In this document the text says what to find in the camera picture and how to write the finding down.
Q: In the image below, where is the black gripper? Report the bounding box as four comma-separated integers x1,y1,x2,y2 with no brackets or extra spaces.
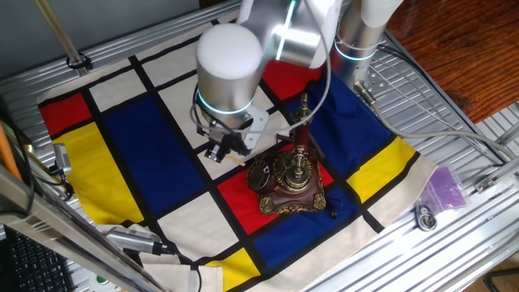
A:
197,123,253,164

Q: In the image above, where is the thin wooden stick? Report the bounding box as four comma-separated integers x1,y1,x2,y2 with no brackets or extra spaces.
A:
225,154,247,168

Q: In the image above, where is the antique brass rotary phone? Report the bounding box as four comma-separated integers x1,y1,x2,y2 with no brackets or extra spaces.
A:
246,132,328,217

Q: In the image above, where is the brass and red phone handset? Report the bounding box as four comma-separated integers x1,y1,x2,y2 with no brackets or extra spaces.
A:
288,92,315,191

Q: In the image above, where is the Mondrian pattern tablecloth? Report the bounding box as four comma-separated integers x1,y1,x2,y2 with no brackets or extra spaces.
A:
36,0,438,292

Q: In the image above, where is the black pole clamp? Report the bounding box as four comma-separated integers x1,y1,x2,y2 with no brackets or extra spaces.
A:
66,51,93,71

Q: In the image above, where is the grey box with green button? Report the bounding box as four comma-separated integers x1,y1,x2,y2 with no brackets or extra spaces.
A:
87,272,125,292

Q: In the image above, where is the thin metal pole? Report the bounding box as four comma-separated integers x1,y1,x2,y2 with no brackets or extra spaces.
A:
33,0,89,77

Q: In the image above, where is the purple plastic bag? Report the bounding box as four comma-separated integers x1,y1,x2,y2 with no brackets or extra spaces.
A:
417,164,471,214

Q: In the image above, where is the orange rod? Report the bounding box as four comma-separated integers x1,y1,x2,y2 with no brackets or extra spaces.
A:
0,121,24,183

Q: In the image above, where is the black keyboard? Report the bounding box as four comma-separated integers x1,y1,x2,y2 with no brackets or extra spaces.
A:
2,225,77,292

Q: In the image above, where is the wrist camera with silver bracket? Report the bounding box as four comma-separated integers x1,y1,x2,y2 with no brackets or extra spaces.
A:
242,104,272,152

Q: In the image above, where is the black phone cord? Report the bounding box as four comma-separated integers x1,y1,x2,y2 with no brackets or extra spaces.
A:
324,196,341,220

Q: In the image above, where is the black camera cable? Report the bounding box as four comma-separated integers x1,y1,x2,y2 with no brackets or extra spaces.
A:
160,245,204,292

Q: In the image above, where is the silver camera with black plug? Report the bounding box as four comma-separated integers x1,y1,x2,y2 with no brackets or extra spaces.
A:
104,225,165,256

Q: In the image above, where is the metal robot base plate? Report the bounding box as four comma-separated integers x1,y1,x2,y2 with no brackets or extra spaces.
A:
364,60,391,98

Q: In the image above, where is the small grey camera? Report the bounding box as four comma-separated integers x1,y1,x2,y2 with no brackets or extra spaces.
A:
51,142,74,177

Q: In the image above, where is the aluminium frame beam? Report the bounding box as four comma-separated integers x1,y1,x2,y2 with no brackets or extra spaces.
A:
0,164,169,292

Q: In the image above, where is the thick grey cable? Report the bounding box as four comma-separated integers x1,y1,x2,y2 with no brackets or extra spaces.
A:
353,79,519,160

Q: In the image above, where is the aluminium corner bracket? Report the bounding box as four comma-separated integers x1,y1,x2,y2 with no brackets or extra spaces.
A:
473,156,519,195

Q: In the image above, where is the black metal frame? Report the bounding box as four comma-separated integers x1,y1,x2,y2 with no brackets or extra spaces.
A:
483,266,519,292

